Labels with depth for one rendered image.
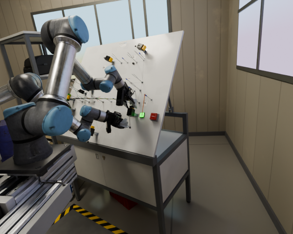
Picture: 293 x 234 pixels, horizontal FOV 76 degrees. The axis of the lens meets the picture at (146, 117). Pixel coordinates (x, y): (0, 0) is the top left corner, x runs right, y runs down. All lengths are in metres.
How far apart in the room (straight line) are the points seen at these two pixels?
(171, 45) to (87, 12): 2.39
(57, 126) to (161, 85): 0.91
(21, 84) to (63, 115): 0.39
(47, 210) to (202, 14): 3.24
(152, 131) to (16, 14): 3.74
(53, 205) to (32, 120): 0.32
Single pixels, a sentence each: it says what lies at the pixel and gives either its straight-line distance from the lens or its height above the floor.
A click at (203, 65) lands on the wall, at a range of 3.43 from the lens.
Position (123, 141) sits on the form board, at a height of 0.92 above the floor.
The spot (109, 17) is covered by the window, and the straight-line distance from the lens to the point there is 3.63.
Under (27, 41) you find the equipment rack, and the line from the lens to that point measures 2.11.
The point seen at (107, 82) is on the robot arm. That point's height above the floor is 1.40.
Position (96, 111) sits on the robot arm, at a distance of 1.23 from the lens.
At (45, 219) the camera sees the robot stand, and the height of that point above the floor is 1.04.
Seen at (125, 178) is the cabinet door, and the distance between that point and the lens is 1.67.
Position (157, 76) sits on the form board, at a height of 1.37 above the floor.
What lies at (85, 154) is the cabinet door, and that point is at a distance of 1.93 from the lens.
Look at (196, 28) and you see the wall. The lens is 3.43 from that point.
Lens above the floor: 1.52
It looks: 18 degrees down
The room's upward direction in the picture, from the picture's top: 6 degrees counter-clockwise
